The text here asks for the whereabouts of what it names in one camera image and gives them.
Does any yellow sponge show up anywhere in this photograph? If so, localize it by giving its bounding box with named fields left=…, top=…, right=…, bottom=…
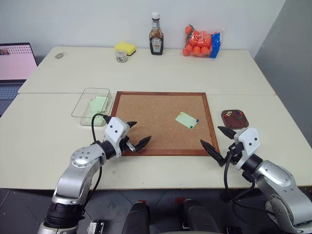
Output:
left=114, top=41, right=137, bottom=57

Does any laptop with pink screen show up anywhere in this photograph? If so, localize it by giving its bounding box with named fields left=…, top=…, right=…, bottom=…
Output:
left=0, top=43, right=39, bottom=100

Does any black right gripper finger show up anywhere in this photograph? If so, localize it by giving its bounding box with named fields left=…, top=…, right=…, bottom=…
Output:
left=217, top=126, right=238, bottom=140
left=200, top=139, right=225, bottom=168

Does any brown tray of pushpins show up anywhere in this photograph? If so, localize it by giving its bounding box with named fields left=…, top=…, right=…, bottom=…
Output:
left=220, top=109, right=250, bottom=129

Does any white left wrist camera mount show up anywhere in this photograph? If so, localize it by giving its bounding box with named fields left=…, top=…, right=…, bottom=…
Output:
left=103, top=117, right=130, bottom=159

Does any wood framed cork board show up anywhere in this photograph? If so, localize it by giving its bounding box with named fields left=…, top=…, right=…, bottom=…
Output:
left=110, top=91, right=221, bottom=157

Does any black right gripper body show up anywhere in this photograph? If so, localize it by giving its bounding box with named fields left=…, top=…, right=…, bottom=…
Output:
left=225, top=142, right=245, bottom=166

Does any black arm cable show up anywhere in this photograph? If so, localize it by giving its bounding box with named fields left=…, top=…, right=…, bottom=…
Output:
left=222, top=145, right=276, bottom=221
left=82, top=113, right=110, bottom=208

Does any light green paper note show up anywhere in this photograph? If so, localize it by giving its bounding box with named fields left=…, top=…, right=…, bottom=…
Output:
left=175, top=112, right=198, bottom=130

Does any small black box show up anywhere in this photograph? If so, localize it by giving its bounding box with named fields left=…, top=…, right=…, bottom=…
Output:
left=86, top=219, right=105, bottom=234

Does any clear plastic container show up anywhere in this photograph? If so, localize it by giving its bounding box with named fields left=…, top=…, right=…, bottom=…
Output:
left=71, top=87, right=114, bottom=127

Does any bag of orange balls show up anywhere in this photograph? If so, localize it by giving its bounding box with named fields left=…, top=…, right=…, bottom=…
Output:
left=182, top=23, right=223, bottom=59

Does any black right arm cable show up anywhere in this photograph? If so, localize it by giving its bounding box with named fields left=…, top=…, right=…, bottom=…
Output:
left=222, top=145, right=276, bottom=221

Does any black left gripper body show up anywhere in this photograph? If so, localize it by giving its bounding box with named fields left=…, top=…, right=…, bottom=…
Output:
left=120, top=136, right=137, bottom=153

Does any small clear jar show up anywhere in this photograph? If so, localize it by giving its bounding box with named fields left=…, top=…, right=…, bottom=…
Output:
left=115, top=50, right=128, bottom=63

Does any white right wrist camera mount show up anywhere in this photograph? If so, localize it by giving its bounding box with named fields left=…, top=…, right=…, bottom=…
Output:
left=233, top=127, right=260, bottom=171

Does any brown sauce bottle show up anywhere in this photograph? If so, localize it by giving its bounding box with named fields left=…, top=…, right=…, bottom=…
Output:
left=149, top=12, right=164, bottom=56

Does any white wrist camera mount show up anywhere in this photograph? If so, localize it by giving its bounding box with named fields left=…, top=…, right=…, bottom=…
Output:
left=233, top=127, right=260, bottom=171
left=103, top=117, right=130, bottom=159

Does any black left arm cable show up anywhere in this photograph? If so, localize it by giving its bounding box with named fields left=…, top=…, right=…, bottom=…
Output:
left=82, top=113, right=110, bottom=208

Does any dark rounded shape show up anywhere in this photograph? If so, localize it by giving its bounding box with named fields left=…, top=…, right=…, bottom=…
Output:
left=182, top=198, right=220, bottom=234
left=121, top=200, right=151, bottom=234

